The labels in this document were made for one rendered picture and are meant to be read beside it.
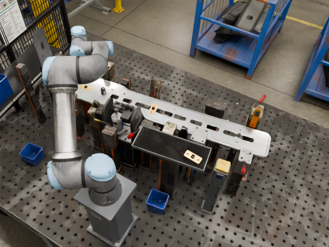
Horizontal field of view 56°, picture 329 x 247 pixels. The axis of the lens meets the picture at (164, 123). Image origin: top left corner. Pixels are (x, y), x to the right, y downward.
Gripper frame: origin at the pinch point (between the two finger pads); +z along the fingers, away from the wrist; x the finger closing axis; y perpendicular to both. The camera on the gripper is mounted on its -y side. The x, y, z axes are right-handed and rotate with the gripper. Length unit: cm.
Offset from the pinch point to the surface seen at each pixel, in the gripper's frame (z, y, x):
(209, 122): 8, 81, 3
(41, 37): -19.9, -26.8, 2.8
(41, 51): -11.7, -26.7, -0.2
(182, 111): 8, 64, 5
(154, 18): 107, -49, 245
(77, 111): 13.1, 2.9, -16.3
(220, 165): -8, 94, -35
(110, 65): 3.7, 6.9, 21.1
